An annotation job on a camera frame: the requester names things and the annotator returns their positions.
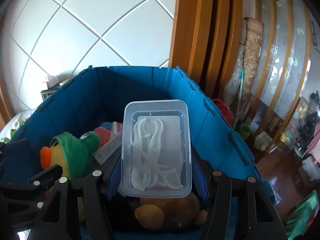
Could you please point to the yellow duck plush green hood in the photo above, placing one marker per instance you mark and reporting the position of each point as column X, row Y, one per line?
column 74, row 155

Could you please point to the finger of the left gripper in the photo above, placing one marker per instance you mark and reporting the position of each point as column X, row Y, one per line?
column 20, row 203

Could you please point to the rolled patterned carpet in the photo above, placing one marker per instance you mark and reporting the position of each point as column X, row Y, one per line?
column 253, row 41

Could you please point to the brown plush toy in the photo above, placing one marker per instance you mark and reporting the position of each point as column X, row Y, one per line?
column 154, row 212

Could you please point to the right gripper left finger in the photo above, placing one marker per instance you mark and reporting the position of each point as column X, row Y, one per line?
column 76, row 209

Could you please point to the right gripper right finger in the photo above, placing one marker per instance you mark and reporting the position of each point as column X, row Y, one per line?
column 256, row 217

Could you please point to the wooden sliding door frame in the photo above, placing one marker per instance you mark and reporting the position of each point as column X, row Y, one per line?
column 205, row 41

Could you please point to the black gift bag gold handles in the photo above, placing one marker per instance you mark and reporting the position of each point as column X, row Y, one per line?
column 45, row 94

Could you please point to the blue plastic storage crate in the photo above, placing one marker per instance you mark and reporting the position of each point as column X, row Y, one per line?
column 95, row 100

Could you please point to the clear plastic floss pick box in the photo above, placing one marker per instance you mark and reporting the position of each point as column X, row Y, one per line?
column 156, row 150

